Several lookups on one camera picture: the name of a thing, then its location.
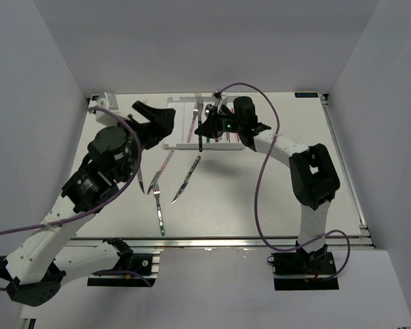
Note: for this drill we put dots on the green handled fork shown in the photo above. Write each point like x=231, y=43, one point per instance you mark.
x=156, y=194

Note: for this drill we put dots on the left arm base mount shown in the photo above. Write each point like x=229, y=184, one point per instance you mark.
x=132, y=269

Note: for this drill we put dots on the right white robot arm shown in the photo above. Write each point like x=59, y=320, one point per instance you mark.
x=313, y=176

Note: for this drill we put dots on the green handled knife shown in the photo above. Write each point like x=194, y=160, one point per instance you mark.
x=140, y=180

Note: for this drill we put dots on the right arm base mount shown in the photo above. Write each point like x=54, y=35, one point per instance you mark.
x=292, y=273

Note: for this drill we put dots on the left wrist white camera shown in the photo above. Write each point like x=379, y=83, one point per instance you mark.
x=108, y=101

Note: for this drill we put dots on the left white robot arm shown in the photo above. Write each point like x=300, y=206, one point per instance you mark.
x=37, y=269

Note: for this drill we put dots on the dark handled fork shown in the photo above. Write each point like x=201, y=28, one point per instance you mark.
x=199, y=103

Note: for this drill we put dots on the pink handled fork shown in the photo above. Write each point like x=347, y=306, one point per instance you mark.
x=192, y=125

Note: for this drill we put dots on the dark handled knife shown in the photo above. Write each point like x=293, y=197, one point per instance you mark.
x=186, y=180

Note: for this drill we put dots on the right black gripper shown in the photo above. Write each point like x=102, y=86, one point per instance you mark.
x=209, y=128

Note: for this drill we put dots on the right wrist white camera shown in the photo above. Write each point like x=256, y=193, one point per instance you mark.
x=220, y=99

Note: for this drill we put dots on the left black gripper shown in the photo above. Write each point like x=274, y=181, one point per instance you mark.
x=162, y=120

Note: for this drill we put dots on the pink handled knife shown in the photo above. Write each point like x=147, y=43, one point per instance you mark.
x=159, y=172

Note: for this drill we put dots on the white divided utensil tray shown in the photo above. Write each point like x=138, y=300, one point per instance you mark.
x=177, y=139

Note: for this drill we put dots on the wrist white camera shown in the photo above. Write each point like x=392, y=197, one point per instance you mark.
x=108, y=101
x=220, y=99

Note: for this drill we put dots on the right blue corner sticker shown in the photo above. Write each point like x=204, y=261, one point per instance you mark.
x=306, y=95

